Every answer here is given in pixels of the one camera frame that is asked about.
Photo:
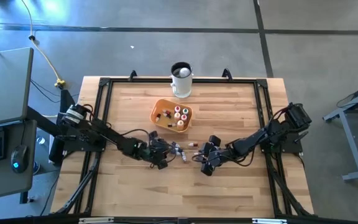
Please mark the white ball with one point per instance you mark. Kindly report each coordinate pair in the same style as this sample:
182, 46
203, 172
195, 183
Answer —
184, 72

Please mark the yellow plastic basket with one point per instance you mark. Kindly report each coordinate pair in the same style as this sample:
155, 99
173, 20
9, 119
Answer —
163, 105

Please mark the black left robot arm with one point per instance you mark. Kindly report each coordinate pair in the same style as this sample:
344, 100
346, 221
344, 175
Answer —
104, 133

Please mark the black table-level camera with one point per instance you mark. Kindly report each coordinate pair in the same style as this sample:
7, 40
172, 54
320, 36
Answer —
182, 221

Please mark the black desk leg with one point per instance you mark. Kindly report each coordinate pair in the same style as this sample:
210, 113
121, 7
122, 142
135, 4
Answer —
67, 96

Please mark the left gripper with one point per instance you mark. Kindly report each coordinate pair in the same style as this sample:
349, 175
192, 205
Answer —
162, 151

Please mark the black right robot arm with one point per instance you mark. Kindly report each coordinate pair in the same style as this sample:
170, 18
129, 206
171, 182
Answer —
253, 141

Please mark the black rectangular box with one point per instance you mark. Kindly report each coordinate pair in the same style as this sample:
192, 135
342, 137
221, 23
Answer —
56, 152

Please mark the black computer mouse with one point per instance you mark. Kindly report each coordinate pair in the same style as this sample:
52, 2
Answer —
19, 157

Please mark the white cylindrical canister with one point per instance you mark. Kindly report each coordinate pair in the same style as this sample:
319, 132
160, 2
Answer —
182, 88

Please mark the large green food coloring bottle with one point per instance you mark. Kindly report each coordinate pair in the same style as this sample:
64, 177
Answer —
185, 111

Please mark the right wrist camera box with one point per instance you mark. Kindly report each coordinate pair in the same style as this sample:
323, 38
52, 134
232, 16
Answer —
219, 153

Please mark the black aluminium table frame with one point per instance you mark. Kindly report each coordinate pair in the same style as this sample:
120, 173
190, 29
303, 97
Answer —
141, 80

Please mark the white round cap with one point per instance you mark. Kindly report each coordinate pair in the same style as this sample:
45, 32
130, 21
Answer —
40, 140

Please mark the grey metal table frame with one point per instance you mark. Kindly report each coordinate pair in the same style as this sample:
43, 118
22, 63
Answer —
352, 146

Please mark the large red food coloring bottle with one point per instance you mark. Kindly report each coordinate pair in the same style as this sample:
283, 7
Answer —
177, 109
184, 117

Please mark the grey monitor panel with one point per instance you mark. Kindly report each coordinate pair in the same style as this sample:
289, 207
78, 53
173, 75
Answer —
5, 87

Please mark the large yellow food coloring bottle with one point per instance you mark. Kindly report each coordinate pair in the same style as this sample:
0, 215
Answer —
177, 116
180, 125

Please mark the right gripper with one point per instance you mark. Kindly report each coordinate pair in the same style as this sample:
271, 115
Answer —
208, 155

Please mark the silver bracket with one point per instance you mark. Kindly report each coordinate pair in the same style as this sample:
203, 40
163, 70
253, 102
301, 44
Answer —
269, 221
96, 220

